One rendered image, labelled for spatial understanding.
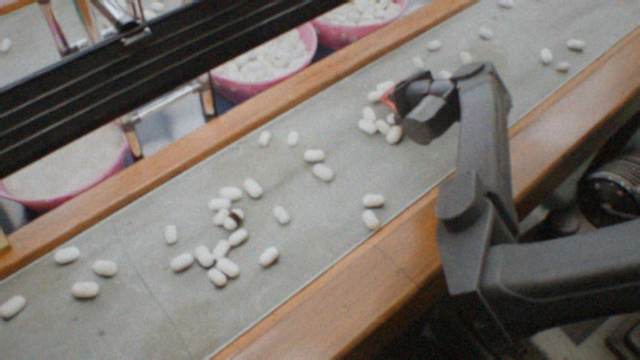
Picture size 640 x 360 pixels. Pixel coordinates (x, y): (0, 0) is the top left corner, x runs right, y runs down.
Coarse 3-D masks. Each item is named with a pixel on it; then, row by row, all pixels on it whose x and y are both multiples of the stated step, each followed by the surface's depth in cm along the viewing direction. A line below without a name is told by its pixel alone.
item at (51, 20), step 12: (36, 0) 85; (48, 0) 86; (132, 0) 96; (48, 12) 87; (132, 12) 98; (48, 24) 89; (60, 24) 90; (60, 36) 91; (108, 36) 98; (60, 48) 93; (72, 48) 94
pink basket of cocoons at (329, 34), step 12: (396, 0) 125; (312, 24) 118; (324, 24) 114; (336, 24) 113; (372, 24) 113; (384, 24) 114; (324, 36) 119; (336, 36) 117; (348, 36) 116; (360, 36) 116; (336, 48) 121
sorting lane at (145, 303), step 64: (576, 0) 127; (384, 64) 109; (448, 64) 110; (512, 64) 110; (576, 64) 111; (320, 128) 98; (192, 192) 88; (320, 192) 89; (384, 192) 89; (128, 256) 80; (192, 256) 81; (256, 256) 81; (320, 256) 81; (0, 320) 73; (64, 320) 74; (128, 320) 74; (192, 320) 74; (256, 320) 74
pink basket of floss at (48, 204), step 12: (120, 156) 89; (108, 168) 87; (120, 168) 94; (96, 180) 86; (0, 192) 84; (72, 192) 84; (24, 204) 87; (36, 204) 85; (48, 204) 85; (60, 204) 87
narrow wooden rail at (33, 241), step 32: (448, 0) 120; (480, 0) 124; (384, 32) 112; (416, 32) 114; (320, 64) 105; (352, 64) 105; (256, 96) 99; (288, 96) 99; (224, 128) 94; (256, 128) 97; (160, 160) 89; (192, 160) 90; (96, 192) 85; (128, 192) 85; (32, 224) 80; (64, 224) 81; (96, 224) 84; (0, 256) 77; (32, 256) 78
